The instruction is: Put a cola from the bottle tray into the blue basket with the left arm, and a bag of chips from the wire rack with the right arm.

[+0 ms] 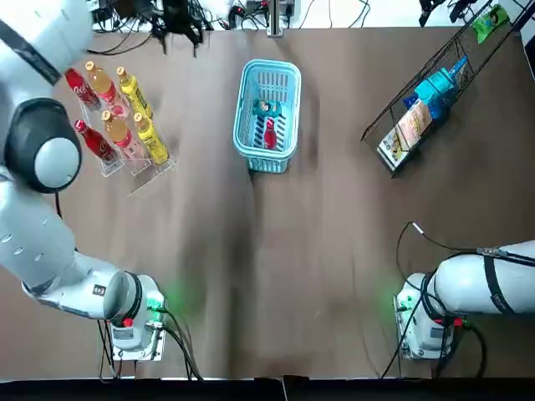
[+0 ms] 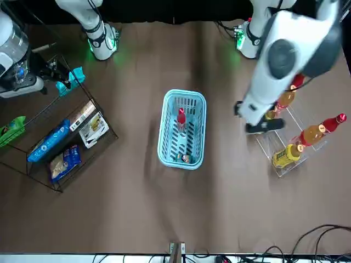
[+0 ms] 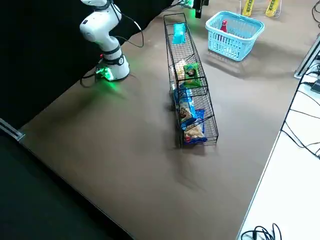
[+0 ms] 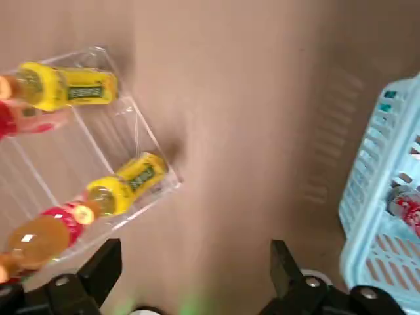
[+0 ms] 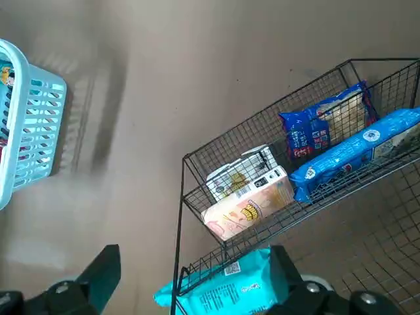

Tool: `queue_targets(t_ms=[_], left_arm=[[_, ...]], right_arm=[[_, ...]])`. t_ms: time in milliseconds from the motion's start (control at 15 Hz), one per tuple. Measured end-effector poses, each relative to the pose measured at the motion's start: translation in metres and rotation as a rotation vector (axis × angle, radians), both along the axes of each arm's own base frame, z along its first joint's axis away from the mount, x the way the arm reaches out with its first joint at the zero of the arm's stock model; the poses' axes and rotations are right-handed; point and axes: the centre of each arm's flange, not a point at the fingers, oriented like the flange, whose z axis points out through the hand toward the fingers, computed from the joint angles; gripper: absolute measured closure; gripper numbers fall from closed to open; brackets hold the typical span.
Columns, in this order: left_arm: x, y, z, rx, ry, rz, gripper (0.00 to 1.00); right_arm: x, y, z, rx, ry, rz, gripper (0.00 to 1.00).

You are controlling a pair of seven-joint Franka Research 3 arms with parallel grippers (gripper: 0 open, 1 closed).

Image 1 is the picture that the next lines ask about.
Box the white yellow snack pack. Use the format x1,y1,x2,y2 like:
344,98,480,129
377,127,413,172

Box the clear acrylic bottle tray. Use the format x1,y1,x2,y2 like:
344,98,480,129
69,62,179,197

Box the blue cookie pack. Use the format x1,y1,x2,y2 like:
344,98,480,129
401,94,451,122

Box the orange tea bottle pink label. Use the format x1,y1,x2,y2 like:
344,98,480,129
84,60,129,118
101,109,145,159

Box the green snack bag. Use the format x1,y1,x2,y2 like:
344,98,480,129
471,4,511,43

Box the aluminium frame post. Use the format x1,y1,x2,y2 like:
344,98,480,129
267,0,286,38

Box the blue puffed snack bag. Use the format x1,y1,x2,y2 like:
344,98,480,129
449,55,470,81

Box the black cable with white plug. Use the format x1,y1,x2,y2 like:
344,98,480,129
395,221,482,268

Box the red cola bottle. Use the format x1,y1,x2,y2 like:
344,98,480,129
74,119,120,164
262,118,278,150
64,68,101,108

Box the beige cracker pack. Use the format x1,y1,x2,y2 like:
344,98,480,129
395,102,432,145

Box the teal chips bag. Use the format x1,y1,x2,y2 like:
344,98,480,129
415,71,456,105
253,99,286,118

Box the black wire rack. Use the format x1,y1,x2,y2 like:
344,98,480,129
360,3,528,179

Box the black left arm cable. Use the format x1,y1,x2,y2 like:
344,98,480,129
96,307,205,382

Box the white desk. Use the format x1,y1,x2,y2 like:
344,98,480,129
89,0,535,30

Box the blue plastic basket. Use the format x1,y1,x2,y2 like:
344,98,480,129
232,58,303,175

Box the yellow label tea bottle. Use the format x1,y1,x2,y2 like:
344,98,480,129
132,111,171,165
115,65,154,120

